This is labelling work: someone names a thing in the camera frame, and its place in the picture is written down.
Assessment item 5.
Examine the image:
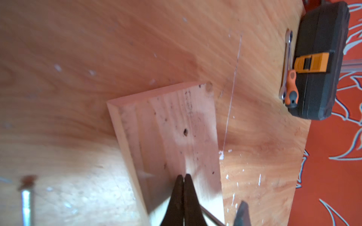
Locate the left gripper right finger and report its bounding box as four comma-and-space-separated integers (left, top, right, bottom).
183, 174, 207, 226

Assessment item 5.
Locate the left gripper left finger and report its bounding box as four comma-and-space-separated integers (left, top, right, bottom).
160, 175, 184, 226

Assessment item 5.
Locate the light wooden block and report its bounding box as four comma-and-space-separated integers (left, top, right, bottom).
107, 82, 225, 226

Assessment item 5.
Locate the orange black screwdriver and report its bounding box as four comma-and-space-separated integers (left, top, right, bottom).
284, 70, 299, 109

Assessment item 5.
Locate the silver ratchet wrench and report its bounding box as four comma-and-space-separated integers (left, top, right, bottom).
279, 29, 293, 101

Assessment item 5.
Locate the black plastic tool case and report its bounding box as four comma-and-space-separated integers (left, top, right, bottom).
289, 1, 350, 121

